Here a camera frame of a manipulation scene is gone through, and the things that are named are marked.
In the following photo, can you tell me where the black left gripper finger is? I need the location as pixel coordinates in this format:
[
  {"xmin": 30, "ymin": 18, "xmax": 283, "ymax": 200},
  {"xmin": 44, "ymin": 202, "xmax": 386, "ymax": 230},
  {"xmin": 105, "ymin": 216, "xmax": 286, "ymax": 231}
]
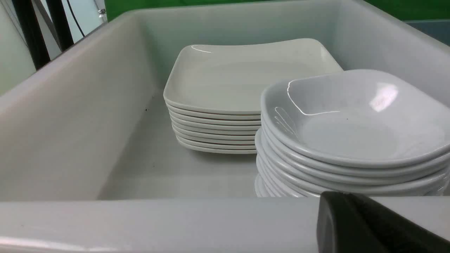
[{"xmin": 316, "ymin": 191, "xmax": 450, "ymax": 253}]

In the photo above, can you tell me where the stack of white bowls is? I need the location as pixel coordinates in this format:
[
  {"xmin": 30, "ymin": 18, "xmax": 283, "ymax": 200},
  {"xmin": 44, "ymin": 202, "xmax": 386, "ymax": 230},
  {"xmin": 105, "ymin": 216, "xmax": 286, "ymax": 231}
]
[{"xmin": 255, "ymin": 69, "xmax": 449, "ymax": 197}]

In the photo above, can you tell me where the stack of white square plates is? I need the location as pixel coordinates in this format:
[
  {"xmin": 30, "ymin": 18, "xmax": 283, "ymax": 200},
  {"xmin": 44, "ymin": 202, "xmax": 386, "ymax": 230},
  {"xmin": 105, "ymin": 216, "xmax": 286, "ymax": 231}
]
[{"xmin": 163, "ymin": 38, "xmax": 343, "ymax": 154}]

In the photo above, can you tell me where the teal plastic bin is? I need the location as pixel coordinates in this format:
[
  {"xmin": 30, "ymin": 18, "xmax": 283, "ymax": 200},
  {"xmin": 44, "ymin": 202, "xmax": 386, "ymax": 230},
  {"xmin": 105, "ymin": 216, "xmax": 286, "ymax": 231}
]
[{"xmin": 405, "ymin": 19, "xmax": 450, "ymax": 46}]

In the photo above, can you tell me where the green backdrop cloth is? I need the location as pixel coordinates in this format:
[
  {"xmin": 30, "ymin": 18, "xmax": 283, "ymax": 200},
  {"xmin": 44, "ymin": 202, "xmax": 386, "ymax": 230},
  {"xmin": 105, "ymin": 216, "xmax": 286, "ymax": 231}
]
[{"xmin": 104, "ymin": 0, "xmax": 450, "ymax": 21}]

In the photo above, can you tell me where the large white plastic bin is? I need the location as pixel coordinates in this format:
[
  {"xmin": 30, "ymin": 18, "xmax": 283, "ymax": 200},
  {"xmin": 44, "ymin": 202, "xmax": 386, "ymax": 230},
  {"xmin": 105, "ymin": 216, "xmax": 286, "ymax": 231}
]
[{"xmin": 1, "ymin": 0, "xmax": 449, "ymax": 253}]

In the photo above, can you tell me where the black stand pole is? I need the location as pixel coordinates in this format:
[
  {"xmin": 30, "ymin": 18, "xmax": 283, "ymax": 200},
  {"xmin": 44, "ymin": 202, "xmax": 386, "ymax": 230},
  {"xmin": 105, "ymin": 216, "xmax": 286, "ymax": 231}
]
[{"xmin": 12, "ymin": 0, "xmax": 50, "ymax": 71}]

